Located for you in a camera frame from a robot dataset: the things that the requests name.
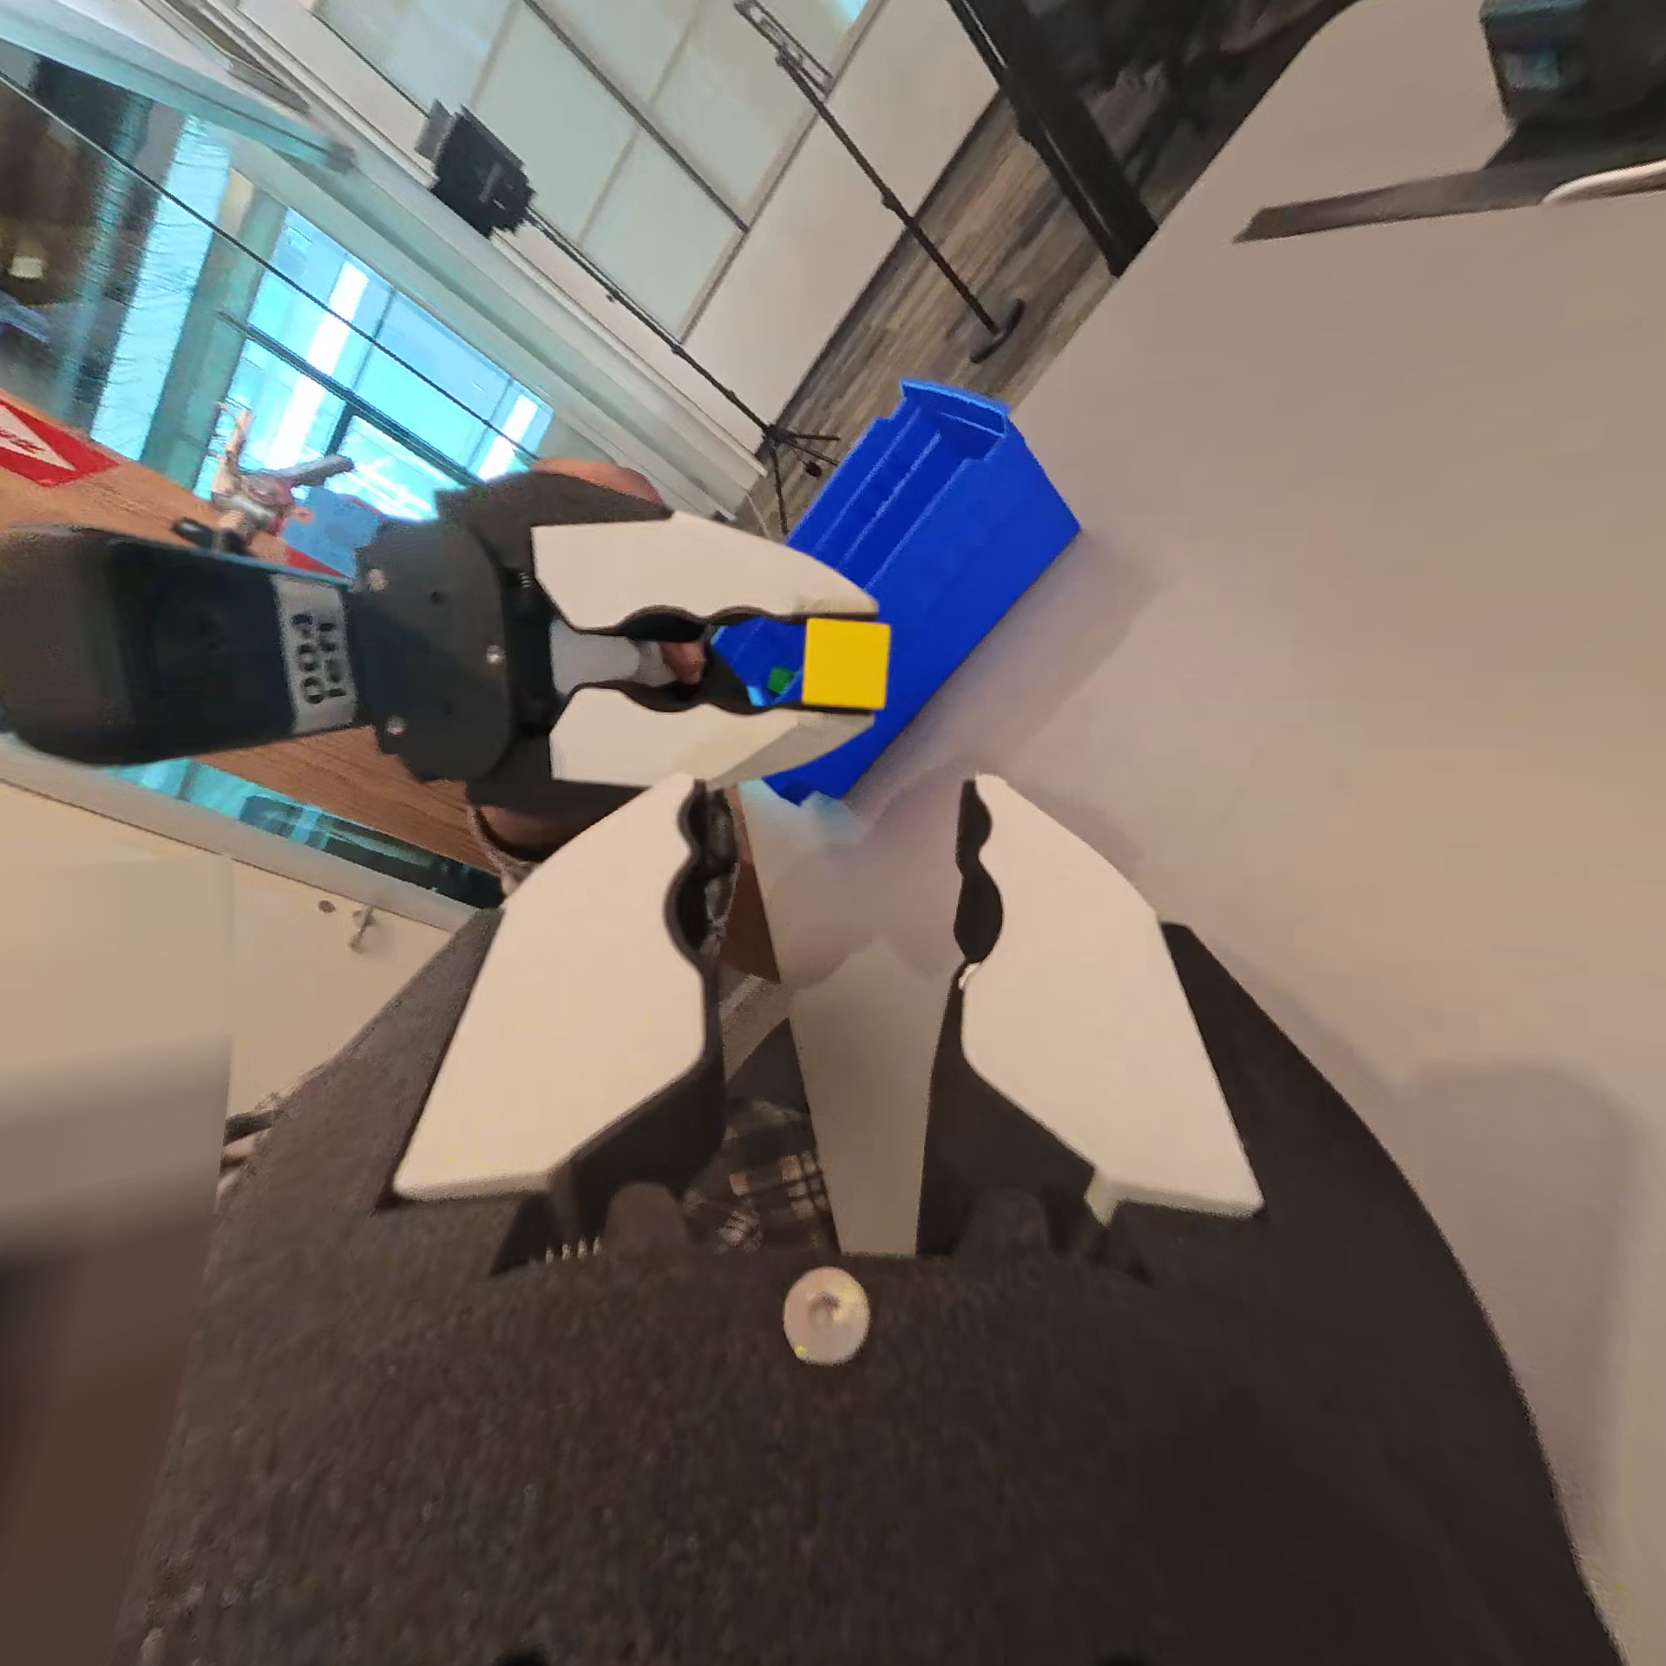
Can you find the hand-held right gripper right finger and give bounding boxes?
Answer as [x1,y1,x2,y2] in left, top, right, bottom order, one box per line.
[923,774,1267,1232]

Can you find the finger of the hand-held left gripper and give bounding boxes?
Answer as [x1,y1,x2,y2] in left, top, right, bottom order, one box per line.
[547,683,874,790]
[528,508,879,640]

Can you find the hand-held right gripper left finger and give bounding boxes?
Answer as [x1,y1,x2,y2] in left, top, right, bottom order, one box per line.
[389,774,746,1204]

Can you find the yellow wooden cube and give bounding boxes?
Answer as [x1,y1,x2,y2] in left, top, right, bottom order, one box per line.
[804,617,893,714]

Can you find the blue plastic bin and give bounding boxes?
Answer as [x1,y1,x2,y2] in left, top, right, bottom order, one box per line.
[707,381,1081,803]

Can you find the person's left hand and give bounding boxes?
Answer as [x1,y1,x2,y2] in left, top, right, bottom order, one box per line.
[463,453,678,550]

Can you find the thin black stand pole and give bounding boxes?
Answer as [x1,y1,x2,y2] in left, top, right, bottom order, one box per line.
[734,0,1028,368]
[519,208,842,530]

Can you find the large frosted window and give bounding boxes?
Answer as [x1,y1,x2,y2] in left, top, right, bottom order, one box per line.
[298,0,888,343]

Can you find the red arrow sign sticker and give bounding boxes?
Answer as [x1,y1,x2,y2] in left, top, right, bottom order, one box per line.
[0,398,120,491]

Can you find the black junction box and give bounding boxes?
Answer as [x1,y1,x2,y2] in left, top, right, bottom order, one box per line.
[416,103,536,238]

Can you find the thick black vertical pole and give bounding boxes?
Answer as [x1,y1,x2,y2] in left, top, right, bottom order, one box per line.
[943,0,1160,278]

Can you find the black device with green ring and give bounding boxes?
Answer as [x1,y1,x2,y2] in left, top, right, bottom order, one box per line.
[1484,0,1666,124]

